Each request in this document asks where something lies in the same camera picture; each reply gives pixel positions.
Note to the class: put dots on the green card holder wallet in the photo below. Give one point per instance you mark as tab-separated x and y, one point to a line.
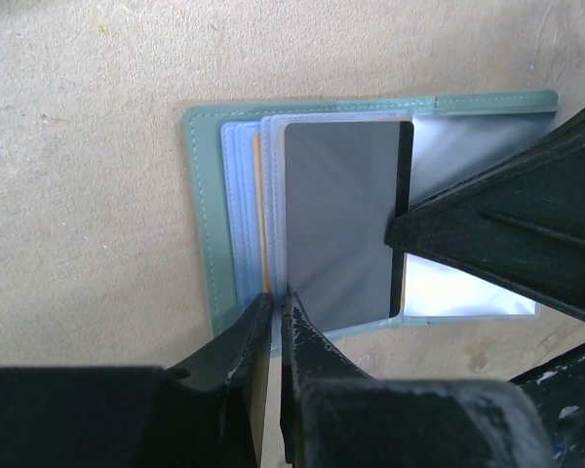
462	135

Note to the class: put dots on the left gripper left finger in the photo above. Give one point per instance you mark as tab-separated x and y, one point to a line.
205	411

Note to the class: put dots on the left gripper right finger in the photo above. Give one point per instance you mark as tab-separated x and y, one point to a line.
333	414

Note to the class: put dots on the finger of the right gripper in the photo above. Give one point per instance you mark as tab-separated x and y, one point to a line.
557	388
519	225

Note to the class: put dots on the grey card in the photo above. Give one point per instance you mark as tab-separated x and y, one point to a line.
345	184

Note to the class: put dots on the orange card in wallet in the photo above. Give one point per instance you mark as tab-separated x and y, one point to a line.
260	213

